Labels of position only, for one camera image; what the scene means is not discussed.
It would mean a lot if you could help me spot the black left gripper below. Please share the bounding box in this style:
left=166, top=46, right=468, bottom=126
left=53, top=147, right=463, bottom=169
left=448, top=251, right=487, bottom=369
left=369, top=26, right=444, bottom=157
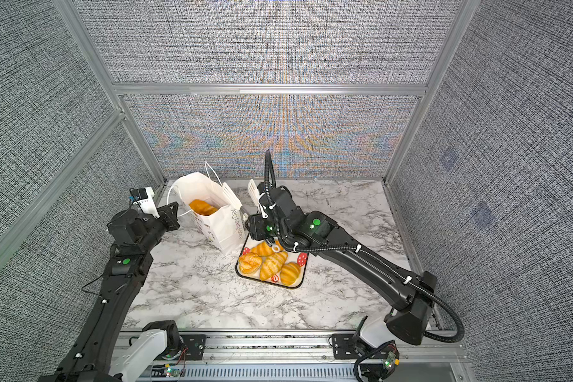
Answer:
left=138, top=201, right=180, bottom=253

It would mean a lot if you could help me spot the long braided bread loaf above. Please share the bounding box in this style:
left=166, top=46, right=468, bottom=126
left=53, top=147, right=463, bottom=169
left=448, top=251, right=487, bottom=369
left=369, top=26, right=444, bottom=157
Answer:
left=189, top=199, right=218, bottom=216

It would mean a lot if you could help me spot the white paper gift bag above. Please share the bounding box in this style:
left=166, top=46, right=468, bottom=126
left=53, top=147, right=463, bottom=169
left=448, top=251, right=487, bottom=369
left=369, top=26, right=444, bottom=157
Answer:
left=166, top=163, right=246, bottom=254

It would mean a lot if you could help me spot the striped croissant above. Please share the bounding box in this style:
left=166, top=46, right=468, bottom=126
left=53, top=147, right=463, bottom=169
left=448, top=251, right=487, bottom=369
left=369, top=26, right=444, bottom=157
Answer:
left=259, top=251, right=288, bottom=281
left=251, top=241, right=284, bottom=257

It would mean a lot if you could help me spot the round bun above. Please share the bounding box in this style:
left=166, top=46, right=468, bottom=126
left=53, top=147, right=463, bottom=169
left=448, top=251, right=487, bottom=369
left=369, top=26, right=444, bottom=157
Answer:
left=238, top=252, right=264, bottom=275

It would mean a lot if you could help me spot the small croissant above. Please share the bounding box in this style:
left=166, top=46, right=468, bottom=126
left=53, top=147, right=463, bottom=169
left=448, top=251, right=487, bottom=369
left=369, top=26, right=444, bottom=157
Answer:
left=280, top=262, right=301, bottom=286

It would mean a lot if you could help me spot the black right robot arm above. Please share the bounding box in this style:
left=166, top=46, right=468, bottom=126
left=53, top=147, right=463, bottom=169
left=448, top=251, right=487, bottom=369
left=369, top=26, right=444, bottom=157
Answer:
left=248, top=182, right=437, bottom=345

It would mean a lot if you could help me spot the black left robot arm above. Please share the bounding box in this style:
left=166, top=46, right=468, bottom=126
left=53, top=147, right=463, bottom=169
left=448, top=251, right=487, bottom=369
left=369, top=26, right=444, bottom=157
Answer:
left=40, top=202, right=182, bottom=381

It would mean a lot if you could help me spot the white strawberry-print tray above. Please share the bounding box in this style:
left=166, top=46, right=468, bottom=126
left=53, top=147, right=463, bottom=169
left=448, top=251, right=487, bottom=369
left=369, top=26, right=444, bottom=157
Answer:
left=236, top=236, right=308, bottom=289

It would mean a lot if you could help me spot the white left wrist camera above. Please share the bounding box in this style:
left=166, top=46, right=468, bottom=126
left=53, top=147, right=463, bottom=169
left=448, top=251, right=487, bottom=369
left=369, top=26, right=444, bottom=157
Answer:
left=130, top=186, right=159, bottom=219

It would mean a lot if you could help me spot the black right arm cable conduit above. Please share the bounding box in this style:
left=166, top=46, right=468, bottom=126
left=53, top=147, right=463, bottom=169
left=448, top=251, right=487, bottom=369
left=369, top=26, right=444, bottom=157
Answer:
left=263, top=150, right=466, bottom=345

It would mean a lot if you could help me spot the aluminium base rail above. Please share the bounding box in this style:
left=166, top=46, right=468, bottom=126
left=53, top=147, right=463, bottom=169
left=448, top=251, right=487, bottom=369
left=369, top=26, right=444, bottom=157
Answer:
left=139, top=329, right=476, bottom=381

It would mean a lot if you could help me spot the aluminium cage frame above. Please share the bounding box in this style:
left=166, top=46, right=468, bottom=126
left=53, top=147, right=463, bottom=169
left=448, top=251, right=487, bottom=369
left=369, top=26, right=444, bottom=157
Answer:
left=0, top=1, right=480, bottom=271

